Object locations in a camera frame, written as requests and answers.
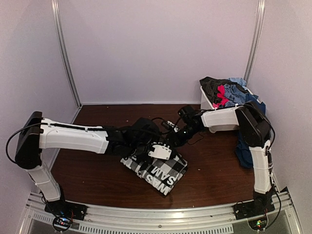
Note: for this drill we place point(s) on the light blue garment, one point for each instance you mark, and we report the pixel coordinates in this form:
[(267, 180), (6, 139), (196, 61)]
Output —
[(239, 81)]

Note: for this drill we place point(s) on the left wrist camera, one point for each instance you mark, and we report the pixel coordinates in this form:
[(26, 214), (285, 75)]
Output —
[(160, 152)]

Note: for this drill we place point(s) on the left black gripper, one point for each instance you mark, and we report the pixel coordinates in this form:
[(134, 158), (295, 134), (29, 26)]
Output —
[(138, 157)]

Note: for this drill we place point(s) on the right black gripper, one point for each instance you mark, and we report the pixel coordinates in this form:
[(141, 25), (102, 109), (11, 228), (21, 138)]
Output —
[(172, 137)]

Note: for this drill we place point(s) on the black white plaid shirt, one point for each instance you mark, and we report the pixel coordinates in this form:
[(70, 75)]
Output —
[(163, 175)]

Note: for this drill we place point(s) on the right aluminium corner post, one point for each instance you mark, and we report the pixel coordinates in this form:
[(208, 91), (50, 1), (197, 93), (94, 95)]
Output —
[(258, 26)]

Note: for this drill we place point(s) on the white plastic laundry bin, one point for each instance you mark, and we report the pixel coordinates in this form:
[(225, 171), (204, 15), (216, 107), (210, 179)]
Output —
[(218, 119)]

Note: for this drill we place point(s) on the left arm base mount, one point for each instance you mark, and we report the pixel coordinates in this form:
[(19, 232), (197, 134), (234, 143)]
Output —
[(64, 212)]

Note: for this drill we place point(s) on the left aluminium corner post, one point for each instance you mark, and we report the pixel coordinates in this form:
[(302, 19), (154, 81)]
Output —
[(63, 52)]

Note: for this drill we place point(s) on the navy blue garment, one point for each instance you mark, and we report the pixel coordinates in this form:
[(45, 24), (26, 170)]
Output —
[(242, 150)]

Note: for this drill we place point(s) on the aluminium front rail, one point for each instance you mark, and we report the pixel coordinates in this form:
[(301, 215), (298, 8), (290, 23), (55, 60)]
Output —
[(219, 219)]

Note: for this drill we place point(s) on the red pink garment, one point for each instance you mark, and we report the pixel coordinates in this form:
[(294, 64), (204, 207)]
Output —
[(221, 97)]

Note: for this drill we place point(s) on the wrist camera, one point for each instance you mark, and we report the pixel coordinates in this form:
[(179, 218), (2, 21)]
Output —
[(160, 152), (169, 126)]

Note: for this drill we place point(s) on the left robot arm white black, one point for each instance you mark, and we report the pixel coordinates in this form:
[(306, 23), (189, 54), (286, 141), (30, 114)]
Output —
[(42, 133)]

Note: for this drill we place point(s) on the dark grey garment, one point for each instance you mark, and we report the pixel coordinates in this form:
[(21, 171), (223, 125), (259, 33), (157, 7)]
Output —
[(209, 86)]

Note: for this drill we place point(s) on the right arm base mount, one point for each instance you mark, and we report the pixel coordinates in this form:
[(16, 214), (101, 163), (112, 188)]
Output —
[(256, 211)]

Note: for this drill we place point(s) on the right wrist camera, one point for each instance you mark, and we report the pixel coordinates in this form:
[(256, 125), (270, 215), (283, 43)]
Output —
[(169, 126)]

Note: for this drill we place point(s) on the aluminium corner post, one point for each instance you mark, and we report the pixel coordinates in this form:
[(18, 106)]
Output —
[(63, 52), (258, 26)]

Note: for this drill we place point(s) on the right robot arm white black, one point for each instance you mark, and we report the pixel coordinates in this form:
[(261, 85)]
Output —
[(256, 131)]

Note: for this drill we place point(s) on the blue patterned garment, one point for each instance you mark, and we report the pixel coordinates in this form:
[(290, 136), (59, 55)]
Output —
[(235, 94)]

